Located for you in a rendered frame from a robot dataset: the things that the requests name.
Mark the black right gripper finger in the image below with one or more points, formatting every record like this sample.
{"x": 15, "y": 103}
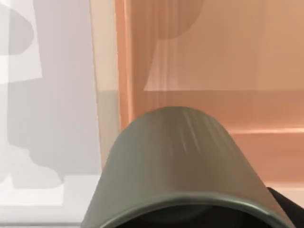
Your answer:
{"x": 288, "y": 209}

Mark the grey-green cup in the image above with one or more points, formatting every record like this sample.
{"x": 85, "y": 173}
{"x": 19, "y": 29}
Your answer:
{"x": 171, "y": 152}

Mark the shallow salmon-coloured box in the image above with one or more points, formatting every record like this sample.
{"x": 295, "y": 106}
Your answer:
{"x": 213, "y": 71}

